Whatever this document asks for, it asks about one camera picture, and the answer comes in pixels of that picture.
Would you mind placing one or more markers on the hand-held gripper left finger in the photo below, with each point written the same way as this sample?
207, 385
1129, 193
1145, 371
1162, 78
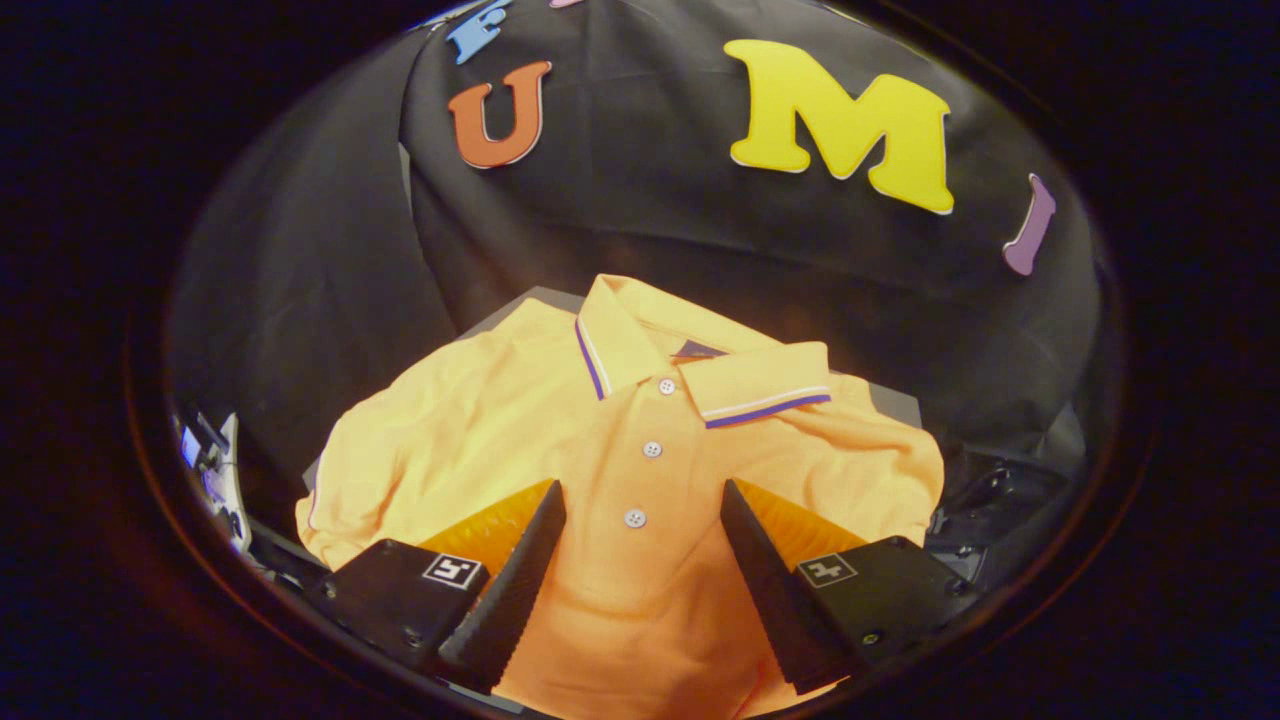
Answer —
505, 600

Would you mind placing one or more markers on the grey cabinet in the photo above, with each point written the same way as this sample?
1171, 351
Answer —
530, 305

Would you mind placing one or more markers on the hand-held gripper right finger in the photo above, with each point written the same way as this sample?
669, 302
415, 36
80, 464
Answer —
775, 600

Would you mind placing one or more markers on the small white side table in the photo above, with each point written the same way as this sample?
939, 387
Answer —
232, 480

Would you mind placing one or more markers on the orange polo shirt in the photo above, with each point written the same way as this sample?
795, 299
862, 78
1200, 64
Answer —
500, 430

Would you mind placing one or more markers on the dark washing machine lid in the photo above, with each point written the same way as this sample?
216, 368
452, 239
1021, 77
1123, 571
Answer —
1000, 495

